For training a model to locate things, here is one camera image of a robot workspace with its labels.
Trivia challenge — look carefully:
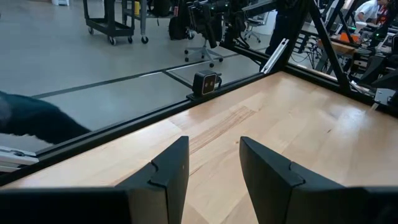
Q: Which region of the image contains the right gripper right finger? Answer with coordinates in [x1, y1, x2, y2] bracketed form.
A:
[239, 136, 346, 224]

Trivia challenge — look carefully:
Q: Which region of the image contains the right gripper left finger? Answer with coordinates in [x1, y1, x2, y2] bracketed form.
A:
[114, 136, 190, 224]

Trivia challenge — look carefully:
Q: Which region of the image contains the black office chair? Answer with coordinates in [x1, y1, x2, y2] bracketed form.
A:
[184, 30, 224, 68]

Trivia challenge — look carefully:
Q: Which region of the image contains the person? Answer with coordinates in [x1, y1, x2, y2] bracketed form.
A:
[0, 91, 91, 145]
[354, 0, 389, 23]

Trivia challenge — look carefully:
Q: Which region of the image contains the black backpack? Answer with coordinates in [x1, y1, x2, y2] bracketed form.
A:
[169, 0, 188, 41]

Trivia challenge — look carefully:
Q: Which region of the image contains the black utility cart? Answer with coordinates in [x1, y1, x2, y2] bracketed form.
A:
[82, 0, 135, 46]

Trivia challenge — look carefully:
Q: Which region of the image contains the grey wheeled stand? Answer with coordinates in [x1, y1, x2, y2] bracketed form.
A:
[121, 0, 149, 45]

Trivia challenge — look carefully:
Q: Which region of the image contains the black aluminium table frame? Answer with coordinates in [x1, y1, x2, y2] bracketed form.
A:
[0, 0, 398, 187]

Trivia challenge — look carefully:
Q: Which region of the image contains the black table-level camera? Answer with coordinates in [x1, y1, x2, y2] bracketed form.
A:
[192, 70, 223, 97]

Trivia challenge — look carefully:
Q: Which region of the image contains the silver aluminium bracket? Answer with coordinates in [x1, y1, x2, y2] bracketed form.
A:
[0, 145, 40, 173]
[260, 38, 290, 75]

